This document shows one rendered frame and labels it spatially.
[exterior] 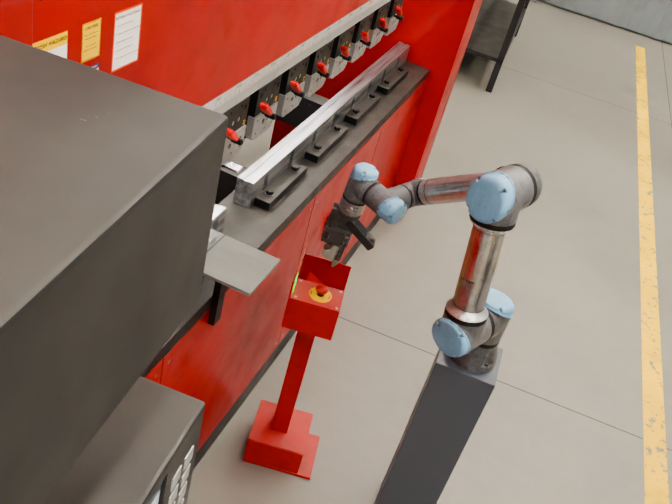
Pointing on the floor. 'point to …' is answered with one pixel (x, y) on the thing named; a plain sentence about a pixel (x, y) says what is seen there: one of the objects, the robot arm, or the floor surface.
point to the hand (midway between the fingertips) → (335, 263)
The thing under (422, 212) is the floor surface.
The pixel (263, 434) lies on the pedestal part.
